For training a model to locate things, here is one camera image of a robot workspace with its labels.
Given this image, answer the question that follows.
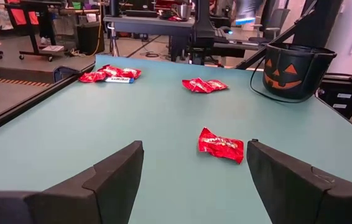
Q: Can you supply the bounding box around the grey keyboard desk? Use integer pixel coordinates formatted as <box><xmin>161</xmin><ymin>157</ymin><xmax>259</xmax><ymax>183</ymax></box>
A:
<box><xmin>213</xmin><ymin>39</ymin><xmax>259</xmax><ymax>59</ymax></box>

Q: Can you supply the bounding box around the black computer keyboard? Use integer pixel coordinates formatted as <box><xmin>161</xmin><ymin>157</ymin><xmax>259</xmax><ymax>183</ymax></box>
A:
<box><xmin>215</xmin><ymin>28</ymin><xmax>230</xmax><ymax>40</ymax></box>

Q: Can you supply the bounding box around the white blue-ended candy bar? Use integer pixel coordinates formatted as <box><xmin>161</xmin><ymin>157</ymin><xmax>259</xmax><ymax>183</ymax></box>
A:
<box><xmin>104</xmin><ymin>77</ymin><xmax>135</xmax><ymax>84</ymax></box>

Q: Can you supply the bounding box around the black drawer cabinet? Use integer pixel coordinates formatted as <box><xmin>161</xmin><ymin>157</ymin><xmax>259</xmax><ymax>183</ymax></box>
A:
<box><xmin>317</xmin><ymin>74</ymin><xmax>352</xmax><ymax>121</ymax></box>

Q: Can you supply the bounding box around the green table mat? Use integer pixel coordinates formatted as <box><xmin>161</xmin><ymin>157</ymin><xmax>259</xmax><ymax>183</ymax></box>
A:
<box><xmin>0</xmin><ymin>54</ymin><xmax>352</xmax><ymax>224</ymax></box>

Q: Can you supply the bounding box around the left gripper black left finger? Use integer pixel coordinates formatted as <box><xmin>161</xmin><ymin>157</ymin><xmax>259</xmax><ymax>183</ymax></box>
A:
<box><xmin>0</xmin><ymin>140</ymin><xmax>145</xmax><ymax>224</ymax></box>

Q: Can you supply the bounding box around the steel pot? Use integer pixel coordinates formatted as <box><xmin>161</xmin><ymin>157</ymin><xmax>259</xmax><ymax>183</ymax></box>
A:
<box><xmin>171</xmin><ymin>3</ymin><xmax>193</xmax><ymax>21</ymax></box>

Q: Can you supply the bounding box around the dark table-edge clamp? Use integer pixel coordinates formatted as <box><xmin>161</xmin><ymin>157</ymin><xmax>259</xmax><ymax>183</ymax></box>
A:
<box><xmin>52</xmin><ymin>65</ymin><xmax>82</xmax><ymax>83</ymax></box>

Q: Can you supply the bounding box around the person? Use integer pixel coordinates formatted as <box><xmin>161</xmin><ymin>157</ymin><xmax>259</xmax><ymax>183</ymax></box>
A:
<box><xmin>234</xmin><ymin>0</ymin><xmax>264</xmax><ymax>26</ymax></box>

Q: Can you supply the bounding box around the black orange-striped floor mat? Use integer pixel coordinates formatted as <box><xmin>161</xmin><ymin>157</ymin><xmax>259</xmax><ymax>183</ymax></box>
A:
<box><xmin>0</xmin><ymin>67</ymin><xmax>80</xmax><ymax>90</ymax></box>

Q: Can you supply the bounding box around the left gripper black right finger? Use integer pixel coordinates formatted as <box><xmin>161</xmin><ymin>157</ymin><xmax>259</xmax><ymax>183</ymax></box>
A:
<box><xmin>246</xmin><ymin>138</ymin><xmax>352</xmax><ymax>224</ymax></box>

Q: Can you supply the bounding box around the grey side desk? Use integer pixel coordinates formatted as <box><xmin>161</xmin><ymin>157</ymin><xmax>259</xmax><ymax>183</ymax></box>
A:
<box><xmin>103</xmin><ymin>15</ymin><xmax>195</xmax><ymax>62</ymax></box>

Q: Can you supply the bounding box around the black bin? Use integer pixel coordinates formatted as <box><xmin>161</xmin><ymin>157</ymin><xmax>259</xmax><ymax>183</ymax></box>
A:
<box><xmin>75</xmin><ymin>21</ymin><xmax>105</xmax><ymax>56</ymax></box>

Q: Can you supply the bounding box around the grey office chair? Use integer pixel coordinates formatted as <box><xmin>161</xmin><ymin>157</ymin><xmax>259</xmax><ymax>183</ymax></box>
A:
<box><xmin>249</xmin><ymin>8</ymin><xmax>292</xmax><ymax>44</ymax></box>

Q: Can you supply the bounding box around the black rolling cart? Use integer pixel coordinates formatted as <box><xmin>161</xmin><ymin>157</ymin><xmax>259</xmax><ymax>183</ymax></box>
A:
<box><xmin>3</xmin><ymin>0</ymin><xmax>65</xmax><ymax>62</ymax></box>

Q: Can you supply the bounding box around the black pumpkin face bucket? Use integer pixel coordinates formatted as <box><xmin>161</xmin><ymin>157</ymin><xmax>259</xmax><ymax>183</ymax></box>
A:
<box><xmin>249</xmin><ymin>42</ymin><xmax>338</xmax><ymax>104</ymax></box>

